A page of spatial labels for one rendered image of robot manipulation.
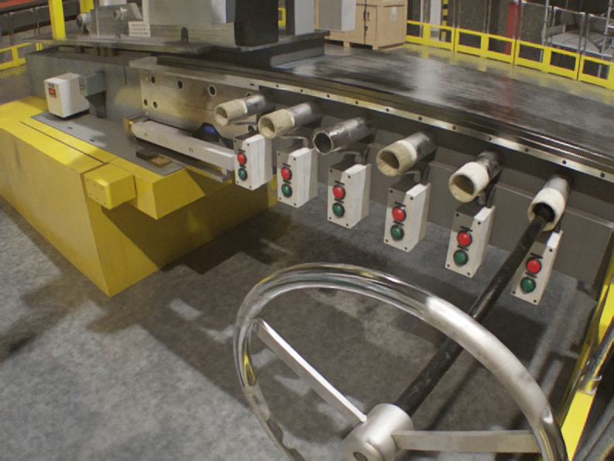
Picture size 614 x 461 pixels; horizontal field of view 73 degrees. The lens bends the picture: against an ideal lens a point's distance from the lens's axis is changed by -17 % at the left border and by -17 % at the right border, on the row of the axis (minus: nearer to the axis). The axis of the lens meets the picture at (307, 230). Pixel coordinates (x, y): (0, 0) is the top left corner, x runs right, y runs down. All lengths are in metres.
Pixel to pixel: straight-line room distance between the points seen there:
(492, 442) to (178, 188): 1.50
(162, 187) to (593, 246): 1.33
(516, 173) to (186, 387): 1.23
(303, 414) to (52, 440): 0.84
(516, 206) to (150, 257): 1.58
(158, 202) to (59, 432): 0.87
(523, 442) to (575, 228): 0.76
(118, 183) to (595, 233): 1.45
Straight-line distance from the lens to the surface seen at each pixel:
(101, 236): 2.02
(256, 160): 1.43
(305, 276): 0.40
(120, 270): 2.13
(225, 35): 1.71
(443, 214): 1.21
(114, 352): 1.89
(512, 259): 0.75
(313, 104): 1.33
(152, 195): 1.69
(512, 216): 1.14
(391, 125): 1.23
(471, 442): 0.42
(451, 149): 1.17
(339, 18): 1.36
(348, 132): 1.15
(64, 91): 2.56
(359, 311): 1.96
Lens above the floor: 1.26
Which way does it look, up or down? 31 degrees down
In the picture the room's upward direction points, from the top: straight up
